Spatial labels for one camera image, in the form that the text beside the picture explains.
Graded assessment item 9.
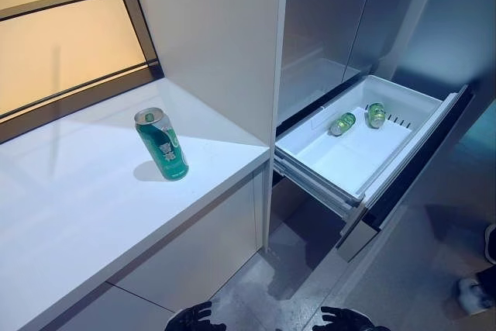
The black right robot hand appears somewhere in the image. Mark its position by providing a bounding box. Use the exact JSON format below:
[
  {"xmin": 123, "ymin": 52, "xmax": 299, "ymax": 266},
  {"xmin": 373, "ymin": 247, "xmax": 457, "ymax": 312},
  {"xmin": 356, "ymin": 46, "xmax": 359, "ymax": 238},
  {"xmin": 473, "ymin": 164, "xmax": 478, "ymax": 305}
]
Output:
[{"xmin": 313, "ymin": 306, "xmax": 376, "ymax": 331}]

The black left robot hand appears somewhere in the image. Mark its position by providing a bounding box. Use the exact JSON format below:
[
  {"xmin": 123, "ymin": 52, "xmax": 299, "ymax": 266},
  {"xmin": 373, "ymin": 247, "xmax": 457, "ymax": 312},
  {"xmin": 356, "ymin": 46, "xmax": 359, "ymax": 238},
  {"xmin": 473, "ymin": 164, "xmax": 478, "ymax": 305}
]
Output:
[{"xmin": 164, "ymin": 302, "xmax": 212, "ymax": 331}]

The tall green beer can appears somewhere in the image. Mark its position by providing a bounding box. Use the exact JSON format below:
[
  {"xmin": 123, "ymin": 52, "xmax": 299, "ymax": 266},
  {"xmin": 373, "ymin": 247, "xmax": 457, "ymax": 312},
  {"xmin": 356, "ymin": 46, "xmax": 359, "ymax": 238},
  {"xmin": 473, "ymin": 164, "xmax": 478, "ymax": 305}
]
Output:
[{"xmin": 134, "ymin": 107, "xmax": 190, "ymax": 182}]

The white fridge drawer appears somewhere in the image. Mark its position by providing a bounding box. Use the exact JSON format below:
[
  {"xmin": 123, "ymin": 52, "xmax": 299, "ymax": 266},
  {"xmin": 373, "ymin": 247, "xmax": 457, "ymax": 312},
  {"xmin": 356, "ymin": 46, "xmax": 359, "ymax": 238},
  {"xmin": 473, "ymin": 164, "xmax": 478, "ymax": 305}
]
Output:
[{"xmin": 274, "ymin": 74, "xmax": 477, "ymax": 263}]

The stainless steel fridge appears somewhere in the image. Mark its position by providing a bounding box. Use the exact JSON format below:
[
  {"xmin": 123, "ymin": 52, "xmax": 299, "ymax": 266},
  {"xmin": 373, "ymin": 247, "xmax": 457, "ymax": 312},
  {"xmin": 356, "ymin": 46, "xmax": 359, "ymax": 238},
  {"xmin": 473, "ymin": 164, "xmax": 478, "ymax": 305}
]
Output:
[{"xmin": 270, "ymin": 0, "xmax": 496, "ymax": 331}]

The white and black shoe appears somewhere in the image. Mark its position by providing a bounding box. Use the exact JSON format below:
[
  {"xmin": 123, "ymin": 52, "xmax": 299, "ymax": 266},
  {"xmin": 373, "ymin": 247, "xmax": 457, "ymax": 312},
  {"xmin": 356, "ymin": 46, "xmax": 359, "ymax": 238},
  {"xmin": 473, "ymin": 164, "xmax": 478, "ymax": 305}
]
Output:
[{"xmin": 455, "ymin": 268, "xmax": 496, "ymax": 315}]

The small green drink can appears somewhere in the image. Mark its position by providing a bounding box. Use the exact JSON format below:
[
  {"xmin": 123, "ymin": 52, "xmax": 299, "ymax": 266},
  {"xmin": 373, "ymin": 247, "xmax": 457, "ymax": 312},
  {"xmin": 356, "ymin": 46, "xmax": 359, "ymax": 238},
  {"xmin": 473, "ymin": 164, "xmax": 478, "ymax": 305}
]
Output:
[
  {"xmin": 329, "ymin": 112, "xmax": 357, "ymax": 136},
  {"xmin": 365, "ymin": 102, "xmax": 387, "ymax": 129}
]

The tall white cabinet panel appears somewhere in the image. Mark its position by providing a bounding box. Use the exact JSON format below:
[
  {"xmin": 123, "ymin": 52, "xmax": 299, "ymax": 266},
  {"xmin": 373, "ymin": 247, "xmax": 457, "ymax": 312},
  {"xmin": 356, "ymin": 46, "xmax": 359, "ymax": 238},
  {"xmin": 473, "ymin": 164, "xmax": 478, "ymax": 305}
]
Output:
[{"xmin": 126, "ymin": 0, "xmax": 290, "ymax": 146}]

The black framed amber window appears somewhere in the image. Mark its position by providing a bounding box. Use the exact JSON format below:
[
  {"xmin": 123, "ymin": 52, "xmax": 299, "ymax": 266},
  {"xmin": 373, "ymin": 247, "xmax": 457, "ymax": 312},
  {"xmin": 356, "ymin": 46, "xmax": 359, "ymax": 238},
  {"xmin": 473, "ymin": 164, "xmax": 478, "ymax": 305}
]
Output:
[{"xmin": 0, "ymin": 0, "xmax": 164, "ymax": 146}]

